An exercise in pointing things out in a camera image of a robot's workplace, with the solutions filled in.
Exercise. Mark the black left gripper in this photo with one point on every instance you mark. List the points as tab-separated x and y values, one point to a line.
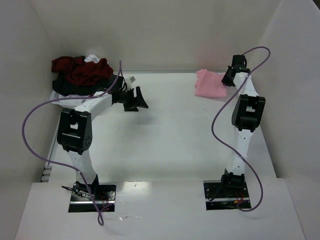
135	99

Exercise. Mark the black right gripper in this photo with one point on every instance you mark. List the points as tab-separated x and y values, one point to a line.
229	77

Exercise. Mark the pink t shirt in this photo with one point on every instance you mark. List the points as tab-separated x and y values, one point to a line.
209	84

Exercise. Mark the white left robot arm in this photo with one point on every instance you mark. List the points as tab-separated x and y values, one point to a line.
75	133

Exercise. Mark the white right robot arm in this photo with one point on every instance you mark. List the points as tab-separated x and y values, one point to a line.
246	117

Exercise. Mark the white t shirt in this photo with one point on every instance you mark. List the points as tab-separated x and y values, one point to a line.
92	58

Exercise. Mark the white plastic laundry basket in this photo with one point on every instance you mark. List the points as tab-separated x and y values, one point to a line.
70	101

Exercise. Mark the dark red t shirt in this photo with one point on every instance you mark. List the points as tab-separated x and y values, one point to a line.
80	73

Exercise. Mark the black t shirt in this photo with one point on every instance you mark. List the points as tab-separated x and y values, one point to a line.
65	88

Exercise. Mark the aluminium rail at table edge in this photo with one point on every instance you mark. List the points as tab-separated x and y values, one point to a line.
134	72

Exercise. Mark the left side aluminium rail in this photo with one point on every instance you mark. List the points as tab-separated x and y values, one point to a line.
46	173

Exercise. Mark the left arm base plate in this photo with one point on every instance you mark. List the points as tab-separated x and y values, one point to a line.
105	199

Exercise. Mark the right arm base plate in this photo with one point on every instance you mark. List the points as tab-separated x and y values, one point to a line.
216	199

